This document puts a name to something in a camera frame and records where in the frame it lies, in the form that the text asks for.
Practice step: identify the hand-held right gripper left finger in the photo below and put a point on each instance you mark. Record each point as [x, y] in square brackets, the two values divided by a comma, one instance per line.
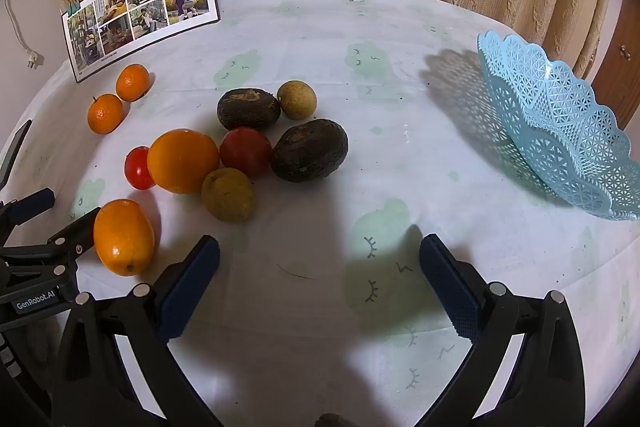
[187, 292]

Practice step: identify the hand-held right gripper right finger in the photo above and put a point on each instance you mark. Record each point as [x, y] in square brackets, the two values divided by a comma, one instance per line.
[452, 292]

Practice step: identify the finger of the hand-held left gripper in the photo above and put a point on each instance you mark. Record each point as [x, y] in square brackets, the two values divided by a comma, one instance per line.
[77, 234]
[30, 204]

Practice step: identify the oval orange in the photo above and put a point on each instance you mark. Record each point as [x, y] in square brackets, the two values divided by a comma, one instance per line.
[123, 237]

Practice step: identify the large round orange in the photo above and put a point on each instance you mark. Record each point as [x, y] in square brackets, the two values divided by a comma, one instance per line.
[183, 161]

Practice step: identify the light blue plastic lattice basket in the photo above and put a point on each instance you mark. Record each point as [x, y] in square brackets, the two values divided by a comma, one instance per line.
[560, 117]

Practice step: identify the black flat panel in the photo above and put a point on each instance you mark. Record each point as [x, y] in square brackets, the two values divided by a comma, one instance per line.
[15, 147]

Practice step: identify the small red tomato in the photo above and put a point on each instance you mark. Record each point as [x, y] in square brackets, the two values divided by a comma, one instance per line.
[136, 168]

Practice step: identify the yellow-brown round fruit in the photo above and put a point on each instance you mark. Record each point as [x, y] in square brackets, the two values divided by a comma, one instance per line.
[297, 99]
[228, 194]

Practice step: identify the small mandarin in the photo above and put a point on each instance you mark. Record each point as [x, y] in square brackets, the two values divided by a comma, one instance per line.
[133, 82]
[105, 113]

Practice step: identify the white printed tablecloth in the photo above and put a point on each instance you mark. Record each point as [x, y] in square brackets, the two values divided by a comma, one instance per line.
[380, 157]

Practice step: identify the dark brown avocado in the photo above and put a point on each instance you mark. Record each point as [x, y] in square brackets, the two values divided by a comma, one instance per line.
[248, 108]
[309, 150]

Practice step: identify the teal binder clip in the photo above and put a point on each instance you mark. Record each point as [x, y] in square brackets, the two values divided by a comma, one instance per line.
[70, 7]
[78, 4]

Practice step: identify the photo collage board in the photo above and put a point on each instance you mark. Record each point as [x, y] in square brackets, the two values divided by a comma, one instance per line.
[140, 12]

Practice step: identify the brown wooden cabinet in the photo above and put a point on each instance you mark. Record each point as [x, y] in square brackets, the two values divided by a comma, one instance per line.
[620, 77]

